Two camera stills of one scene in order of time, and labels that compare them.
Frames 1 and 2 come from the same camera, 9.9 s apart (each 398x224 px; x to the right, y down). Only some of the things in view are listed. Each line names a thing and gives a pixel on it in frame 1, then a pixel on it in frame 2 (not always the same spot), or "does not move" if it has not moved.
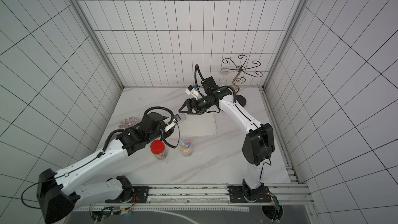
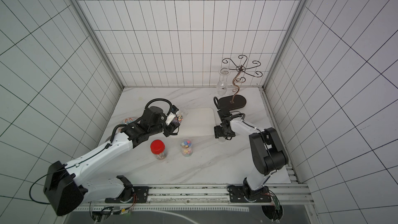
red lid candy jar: [157, 148] does not move
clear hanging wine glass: [223, 72] does not move
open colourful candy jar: [186, 148] does not move
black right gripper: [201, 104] → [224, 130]
